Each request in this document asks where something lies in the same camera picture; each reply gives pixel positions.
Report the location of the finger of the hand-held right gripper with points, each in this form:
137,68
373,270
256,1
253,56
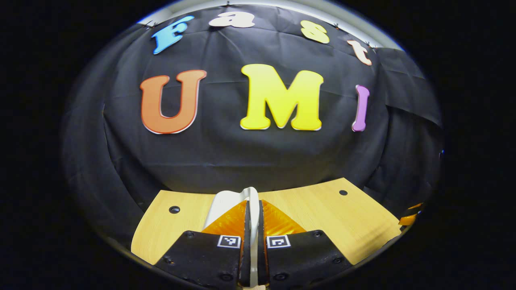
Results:
410,211

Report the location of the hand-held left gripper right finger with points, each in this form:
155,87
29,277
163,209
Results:
262,253

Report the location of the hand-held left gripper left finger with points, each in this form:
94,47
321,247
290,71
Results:
245,249

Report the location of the white suitcase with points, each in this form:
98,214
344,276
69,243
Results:
225,201

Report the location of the black backdrop cloth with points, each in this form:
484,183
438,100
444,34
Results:
258,161

